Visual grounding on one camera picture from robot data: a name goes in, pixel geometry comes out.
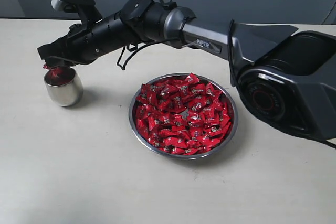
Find steel cup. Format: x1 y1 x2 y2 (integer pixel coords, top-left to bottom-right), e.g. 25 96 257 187
44 66 83 107

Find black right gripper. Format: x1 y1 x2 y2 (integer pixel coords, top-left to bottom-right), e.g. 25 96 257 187
37 11 137 68

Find round steel bowl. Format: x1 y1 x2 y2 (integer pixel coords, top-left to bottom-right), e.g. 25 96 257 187
128 72 238 161

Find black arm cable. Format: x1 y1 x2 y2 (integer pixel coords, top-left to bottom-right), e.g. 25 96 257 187
116 0 237 88

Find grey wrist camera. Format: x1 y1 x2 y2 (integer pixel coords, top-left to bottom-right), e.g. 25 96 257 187
51 0 102 24

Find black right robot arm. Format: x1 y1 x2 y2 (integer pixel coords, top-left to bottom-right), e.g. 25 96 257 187
38 0 335 142

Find pile of red candies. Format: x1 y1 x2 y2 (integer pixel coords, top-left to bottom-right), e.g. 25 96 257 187
134 73 234 156

